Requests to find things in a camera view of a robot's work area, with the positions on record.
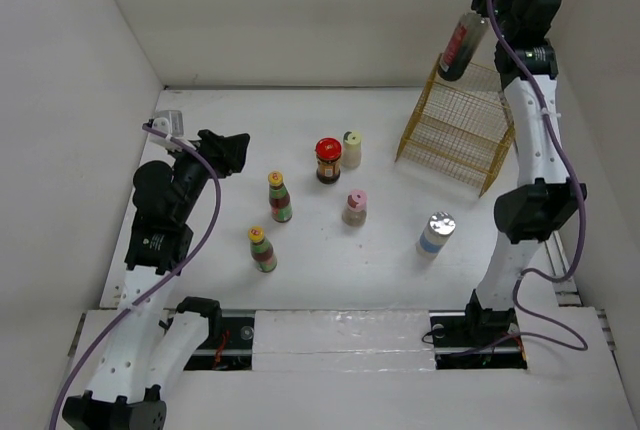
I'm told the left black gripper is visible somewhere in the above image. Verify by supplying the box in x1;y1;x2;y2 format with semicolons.
168;129;248;222

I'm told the tall red-label sauce bottle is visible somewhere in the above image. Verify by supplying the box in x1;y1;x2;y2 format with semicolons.
438;12;489;82

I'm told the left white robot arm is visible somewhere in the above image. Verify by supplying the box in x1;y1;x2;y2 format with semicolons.
49;124;250;429

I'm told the silver-lid blue-label shaker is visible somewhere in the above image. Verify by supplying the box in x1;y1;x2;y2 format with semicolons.
416;211;456;257

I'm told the pink-lid spice shaker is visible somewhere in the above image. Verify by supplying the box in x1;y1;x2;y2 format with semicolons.
342;189;368;227

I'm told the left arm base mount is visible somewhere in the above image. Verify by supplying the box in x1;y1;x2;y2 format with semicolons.
184;312;255;372

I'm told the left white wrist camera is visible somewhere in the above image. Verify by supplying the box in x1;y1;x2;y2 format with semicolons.
146;110;184;151

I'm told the red-lid sauce jar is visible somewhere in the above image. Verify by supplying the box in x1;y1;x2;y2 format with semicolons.
315;137;342;185

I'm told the ketchup bottle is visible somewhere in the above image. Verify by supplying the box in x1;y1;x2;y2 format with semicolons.
268;171;293;223
248;226;277;273

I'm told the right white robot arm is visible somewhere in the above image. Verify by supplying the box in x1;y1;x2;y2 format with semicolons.
460;0;587;352

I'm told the yellow wire basket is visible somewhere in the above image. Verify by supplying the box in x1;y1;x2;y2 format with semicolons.
395;63;515;195

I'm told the white foam front board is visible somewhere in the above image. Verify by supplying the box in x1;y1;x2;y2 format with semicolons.
49;307;626;430

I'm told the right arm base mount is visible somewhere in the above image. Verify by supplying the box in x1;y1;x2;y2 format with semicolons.
421;312;528;371

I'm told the yellow-lid white shaker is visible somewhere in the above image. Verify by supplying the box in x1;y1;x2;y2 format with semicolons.
342;131;362;169

